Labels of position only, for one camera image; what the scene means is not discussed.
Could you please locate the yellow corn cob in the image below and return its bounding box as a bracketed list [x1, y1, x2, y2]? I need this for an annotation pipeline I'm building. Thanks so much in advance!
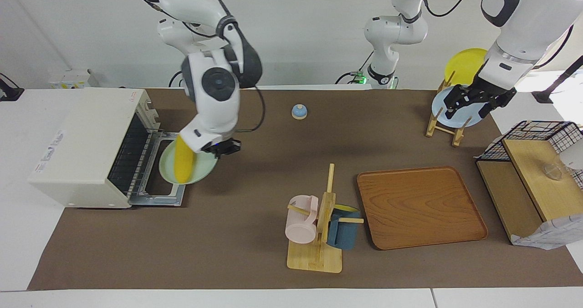
[175, 135, 196, 185]

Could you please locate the light green plate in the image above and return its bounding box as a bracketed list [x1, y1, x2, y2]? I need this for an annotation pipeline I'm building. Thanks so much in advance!
[159, 139, 219, 185]

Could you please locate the brown table mat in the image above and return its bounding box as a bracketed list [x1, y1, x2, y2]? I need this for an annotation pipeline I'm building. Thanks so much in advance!
[27, 88, 583, 291]

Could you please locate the black wire basket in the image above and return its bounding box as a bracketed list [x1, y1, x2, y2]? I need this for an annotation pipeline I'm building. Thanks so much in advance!
[477, 120, 583, 190]

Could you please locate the white box with yellow labels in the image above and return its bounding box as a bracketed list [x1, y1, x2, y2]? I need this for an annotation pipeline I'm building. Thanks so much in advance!
[48, 69, 98, 89]

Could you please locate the pink mug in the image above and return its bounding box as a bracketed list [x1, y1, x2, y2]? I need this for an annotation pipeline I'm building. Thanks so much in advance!
[285, 195, 319, 244]

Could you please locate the black stand leg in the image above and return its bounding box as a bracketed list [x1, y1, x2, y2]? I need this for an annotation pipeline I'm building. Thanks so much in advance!
[533, 55, 583, 103]

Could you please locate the white plastic sheet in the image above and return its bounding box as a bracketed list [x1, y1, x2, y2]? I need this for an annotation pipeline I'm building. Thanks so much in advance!
[510, 214, 583, 251]

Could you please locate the clear glass cup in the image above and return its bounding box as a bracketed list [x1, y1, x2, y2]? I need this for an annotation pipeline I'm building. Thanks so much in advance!
[542, 162, 564, 181]

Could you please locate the dark teal mug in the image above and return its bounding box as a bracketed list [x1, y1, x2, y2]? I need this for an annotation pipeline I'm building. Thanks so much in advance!
[327, 204, 360, 250]

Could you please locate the wooden serving tray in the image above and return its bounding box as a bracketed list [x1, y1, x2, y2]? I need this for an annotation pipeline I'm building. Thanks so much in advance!
[357, 165, 489, 251]

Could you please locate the black clamp mount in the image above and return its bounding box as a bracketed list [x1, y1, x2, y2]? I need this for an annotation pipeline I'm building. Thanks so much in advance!
[0, 73, 24, 101]

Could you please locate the cream toaster oven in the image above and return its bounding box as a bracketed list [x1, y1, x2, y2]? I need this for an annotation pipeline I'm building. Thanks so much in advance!
[27, 88, 187, 208]

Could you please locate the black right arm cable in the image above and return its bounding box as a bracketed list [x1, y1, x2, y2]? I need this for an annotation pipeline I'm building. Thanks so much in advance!
[137, 0, 267, 133]

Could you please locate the wooden dish rack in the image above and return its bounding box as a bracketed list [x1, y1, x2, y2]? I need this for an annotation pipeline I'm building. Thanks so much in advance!
[426, 71, 474, 147]

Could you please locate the light blue plate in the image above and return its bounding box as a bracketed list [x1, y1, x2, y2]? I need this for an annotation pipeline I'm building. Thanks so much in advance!
[431, 86, 487, 128]

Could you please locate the wooden mug tree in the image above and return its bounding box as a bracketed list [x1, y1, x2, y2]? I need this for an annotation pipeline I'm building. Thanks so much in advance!
[287, 164, 365, 273]

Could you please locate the black left base cable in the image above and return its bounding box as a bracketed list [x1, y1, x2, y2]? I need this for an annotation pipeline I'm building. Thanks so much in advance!
[335, 51, 373, 85]

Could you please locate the yellow plate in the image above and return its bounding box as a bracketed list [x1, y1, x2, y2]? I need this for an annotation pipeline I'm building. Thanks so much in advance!
[444, 48, 489, 86]

